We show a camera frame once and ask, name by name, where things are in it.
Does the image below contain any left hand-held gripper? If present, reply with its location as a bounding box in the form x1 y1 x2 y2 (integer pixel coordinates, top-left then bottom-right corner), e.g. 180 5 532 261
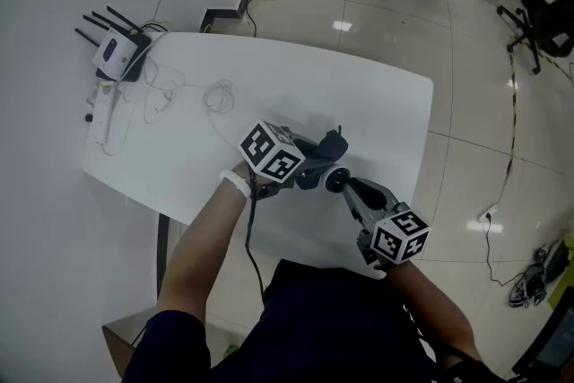
239 120 336 199

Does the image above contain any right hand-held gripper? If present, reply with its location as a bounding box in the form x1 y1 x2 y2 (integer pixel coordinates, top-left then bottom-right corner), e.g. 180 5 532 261
342 177 431 268

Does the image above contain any dark blue pouch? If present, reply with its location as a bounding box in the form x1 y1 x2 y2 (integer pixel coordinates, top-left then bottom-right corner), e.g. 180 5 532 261
293 126 350 190

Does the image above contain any small black round device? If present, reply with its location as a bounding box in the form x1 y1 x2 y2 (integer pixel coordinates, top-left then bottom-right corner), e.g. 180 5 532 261
320 164 353 195

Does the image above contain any person's left forearm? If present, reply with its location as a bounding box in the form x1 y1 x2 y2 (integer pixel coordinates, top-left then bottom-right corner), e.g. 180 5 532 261
154 181 250 324

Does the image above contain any person's right forearm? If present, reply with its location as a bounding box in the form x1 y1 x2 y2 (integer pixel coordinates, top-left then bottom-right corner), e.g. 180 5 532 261
380 259 483 367

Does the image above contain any person's left hand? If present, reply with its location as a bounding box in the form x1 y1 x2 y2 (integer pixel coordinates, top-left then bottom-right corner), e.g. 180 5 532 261
230 160 257 188

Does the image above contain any white wristband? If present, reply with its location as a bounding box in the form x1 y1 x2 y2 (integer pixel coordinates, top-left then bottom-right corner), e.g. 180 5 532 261
219 169 252 199

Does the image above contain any white standing desk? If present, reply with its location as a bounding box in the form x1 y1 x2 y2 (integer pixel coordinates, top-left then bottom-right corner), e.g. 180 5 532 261
82 30 435 282

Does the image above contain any person's dark blue shirt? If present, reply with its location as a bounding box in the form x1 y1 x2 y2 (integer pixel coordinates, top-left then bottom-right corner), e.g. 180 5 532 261
120 257 449 383

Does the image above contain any yellow-black floor tape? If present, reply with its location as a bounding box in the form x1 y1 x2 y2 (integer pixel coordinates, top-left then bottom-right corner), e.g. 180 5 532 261
491 48 574 212

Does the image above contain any heap of grey equipment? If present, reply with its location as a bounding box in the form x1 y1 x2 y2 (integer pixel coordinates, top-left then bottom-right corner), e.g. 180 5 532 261
509 239 570 309

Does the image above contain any black router with antennas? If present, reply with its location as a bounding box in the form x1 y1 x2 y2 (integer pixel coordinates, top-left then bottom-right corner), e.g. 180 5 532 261
74 5 152 83

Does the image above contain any green panel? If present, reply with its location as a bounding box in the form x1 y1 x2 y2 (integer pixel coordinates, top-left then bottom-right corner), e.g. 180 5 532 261
546 237 574 310

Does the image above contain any white power strip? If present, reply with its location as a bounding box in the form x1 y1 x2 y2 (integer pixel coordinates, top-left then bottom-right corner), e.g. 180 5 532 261
84 80 125 144

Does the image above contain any white box with black oval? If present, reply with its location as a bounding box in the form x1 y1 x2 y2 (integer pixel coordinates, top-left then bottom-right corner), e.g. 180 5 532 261
91 24 139 80

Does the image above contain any black screen on stand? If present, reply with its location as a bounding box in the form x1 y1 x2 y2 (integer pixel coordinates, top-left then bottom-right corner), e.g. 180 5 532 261
510 307 574 383

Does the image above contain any black office chair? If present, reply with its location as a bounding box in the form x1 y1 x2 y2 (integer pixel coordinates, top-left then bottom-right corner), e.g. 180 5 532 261
496 0 574 75

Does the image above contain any brown wooden table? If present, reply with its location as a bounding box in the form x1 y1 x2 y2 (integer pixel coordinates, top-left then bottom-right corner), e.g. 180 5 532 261
101 309 152 378

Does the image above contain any coiled white cable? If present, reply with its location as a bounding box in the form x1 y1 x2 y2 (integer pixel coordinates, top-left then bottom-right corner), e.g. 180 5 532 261
202 79 246 149

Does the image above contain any black floor cable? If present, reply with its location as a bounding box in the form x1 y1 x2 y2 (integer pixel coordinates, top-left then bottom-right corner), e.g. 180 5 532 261
483 217 517 288

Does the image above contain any white charger with cable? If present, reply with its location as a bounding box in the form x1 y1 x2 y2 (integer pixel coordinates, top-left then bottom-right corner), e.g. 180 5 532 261
142 62 187 125

